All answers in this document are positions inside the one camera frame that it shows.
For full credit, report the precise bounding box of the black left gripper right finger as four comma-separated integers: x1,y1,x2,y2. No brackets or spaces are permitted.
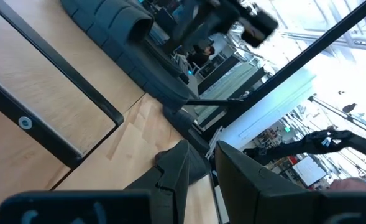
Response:
215,140,366,224

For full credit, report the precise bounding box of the black aluminium table frame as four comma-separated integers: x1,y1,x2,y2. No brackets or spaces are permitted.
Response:
185,0,366,138

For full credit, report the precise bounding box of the silver metal bracket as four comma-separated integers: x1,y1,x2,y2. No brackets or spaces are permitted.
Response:
206,126,224,160

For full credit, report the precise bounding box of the person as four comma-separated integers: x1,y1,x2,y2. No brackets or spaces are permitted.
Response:
187,44,216,68
328,176,366,191

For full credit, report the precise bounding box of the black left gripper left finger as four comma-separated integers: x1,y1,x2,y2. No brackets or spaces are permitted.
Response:
0,139,190,224

